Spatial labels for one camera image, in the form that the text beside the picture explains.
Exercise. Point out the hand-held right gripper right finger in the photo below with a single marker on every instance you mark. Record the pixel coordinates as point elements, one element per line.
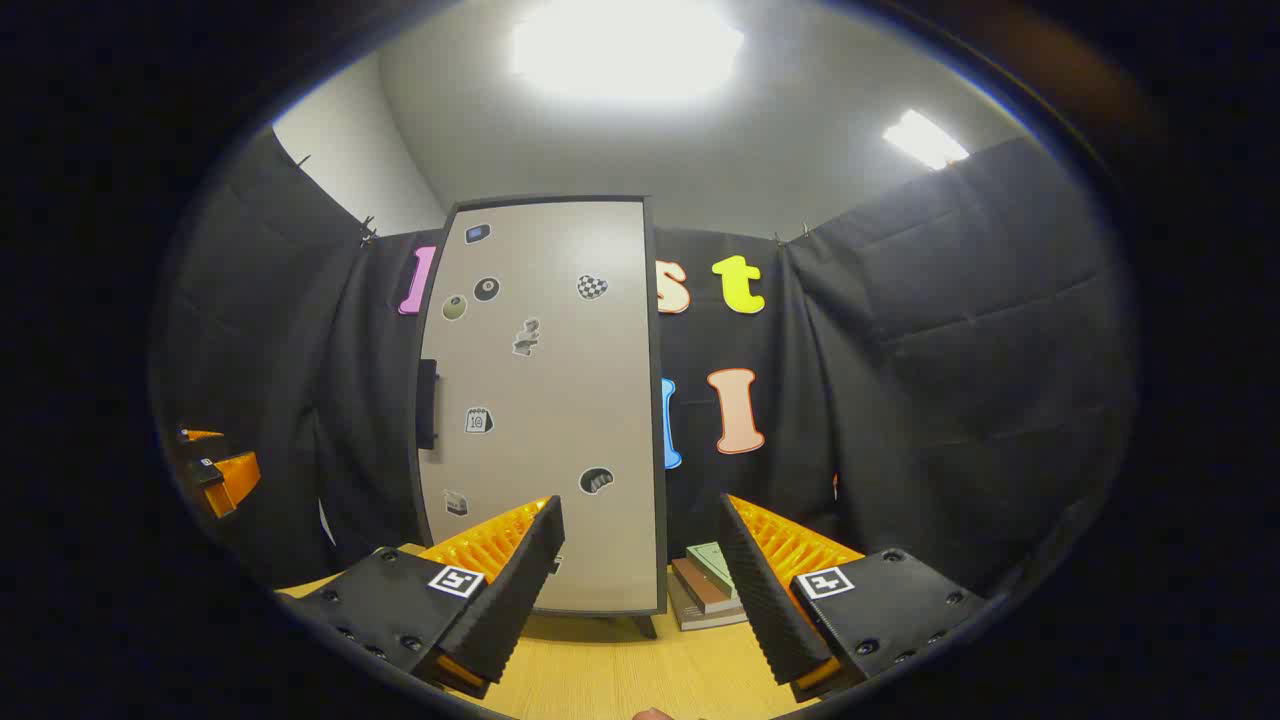
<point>765,600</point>

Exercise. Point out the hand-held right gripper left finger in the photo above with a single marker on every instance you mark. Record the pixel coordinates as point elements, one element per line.
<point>520,590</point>

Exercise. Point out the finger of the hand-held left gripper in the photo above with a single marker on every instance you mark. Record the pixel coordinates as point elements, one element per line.
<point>200,436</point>
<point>235,480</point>

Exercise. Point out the dark grey cabinet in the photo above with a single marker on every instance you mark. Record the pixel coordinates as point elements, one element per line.
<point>646,626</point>

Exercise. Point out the grey cabinet door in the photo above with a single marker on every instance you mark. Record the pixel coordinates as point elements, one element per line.
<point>545,400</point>

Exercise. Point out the brown book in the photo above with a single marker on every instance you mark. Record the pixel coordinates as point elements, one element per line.
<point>695,588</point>

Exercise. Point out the black backdrop cloth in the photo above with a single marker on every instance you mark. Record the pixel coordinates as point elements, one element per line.
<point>950,350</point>

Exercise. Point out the ceiling light panel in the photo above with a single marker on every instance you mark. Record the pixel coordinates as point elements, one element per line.
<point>625,50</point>
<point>925,140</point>

